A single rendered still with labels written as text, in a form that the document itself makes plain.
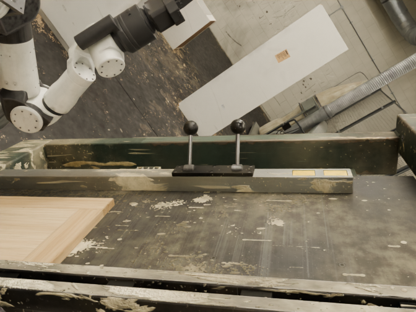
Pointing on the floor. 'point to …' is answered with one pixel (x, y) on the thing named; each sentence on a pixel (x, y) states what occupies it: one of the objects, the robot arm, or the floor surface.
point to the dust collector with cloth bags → (306, 114)
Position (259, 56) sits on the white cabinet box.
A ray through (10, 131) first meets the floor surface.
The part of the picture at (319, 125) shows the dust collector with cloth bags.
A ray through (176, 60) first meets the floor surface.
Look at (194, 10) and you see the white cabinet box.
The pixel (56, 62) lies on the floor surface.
